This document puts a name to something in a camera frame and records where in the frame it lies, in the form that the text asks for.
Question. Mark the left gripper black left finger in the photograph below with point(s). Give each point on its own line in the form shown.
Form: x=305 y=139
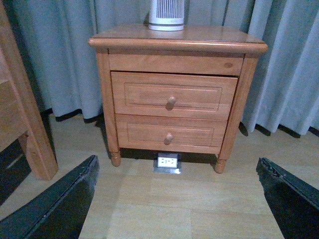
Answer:
x=60 y=211

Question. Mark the wooden nightstand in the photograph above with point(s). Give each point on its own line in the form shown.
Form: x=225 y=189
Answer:
x=196 y=50

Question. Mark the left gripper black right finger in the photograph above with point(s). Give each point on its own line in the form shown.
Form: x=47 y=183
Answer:
x=293 y=202

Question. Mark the white cylindrical air purifier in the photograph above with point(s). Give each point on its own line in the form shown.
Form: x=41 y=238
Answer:
x=166 y=15

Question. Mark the wooden bed frame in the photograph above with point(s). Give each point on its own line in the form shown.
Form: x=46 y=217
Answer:
x=19 y=115

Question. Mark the floor power socket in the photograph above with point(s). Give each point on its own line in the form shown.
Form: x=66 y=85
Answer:
x=167 y=163

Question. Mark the grey curtain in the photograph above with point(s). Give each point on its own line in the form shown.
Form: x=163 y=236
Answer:
x=52 y=36

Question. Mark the wooden drawer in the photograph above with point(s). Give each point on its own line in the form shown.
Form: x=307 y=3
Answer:
x=170 y=134
x=173 y=95

